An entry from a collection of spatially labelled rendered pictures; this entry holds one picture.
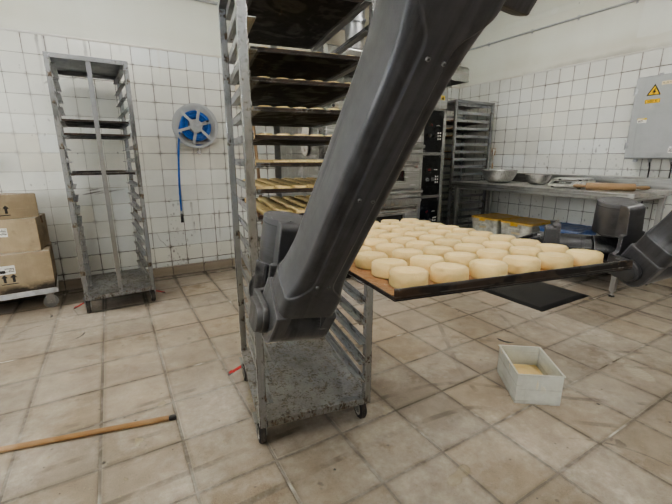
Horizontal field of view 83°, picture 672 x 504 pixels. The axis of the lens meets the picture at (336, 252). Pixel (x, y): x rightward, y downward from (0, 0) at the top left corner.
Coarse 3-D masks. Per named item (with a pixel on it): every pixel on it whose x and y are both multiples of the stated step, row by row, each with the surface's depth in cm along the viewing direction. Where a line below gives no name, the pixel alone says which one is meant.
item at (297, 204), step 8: (256, 200) 173; (264, 200) 174; (272, 200) 172; (280, 200) 172; (288, 200) 179; (296, 200) 173; (304, 200) 175; (256, 208) 152; (264, 208) 146; (272, 208) 153; (280, 208) 145; (288, 208) 145; (296, 208) 145; (304, 208) 146
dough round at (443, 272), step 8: (432, 264) 51; (440, 264) 51; (448, 264) 51; (456, 264) 51; (432, 272) 49; (440, 272) 48; (448, 272) 48; (456, 272) 48; (464, 272) 48; (432, 280) 50; (440, 280) 48; (448, 280) 48; (456, 280) 48
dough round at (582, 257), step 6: (570, 252) 58; (576, 252) 58; (582, 252) 58; (588, 252) 58; (594, 252) 58; (600, 252) 58; (576, 258) 57; (582, 258) 57; (588, 258) 56; (594, 258) 56; (600, 258) 56; (576, 264) 57; (582, 264) 57; (588, 264) 56
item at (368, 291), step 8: (368, 288) 152; (368, 296) 152; (368, 304) 153; (368, 312) 154; (368, 320) 155; (368, 328) 156; (368, 336) 157; (368, 344) 158; (368, 352) 159; (368, 360) 160; (368, 368) 161; (368, 376) 161; (368, 384) 162; (368, 392) 163; (368, 400) 164
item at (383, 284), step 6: (354, 264) 60; (354, 270) 56; (360, 270) 56; (366, 270) 56; (540, 270) 55; (360, 276) 53; (366, 276) 53; (372, 276) 53; (372, 282) 50; (378, 282) 50; (384, 282) 50; (432, 282) 50; (384, 288) 47; (390, 288) 47; (390, 294) 45
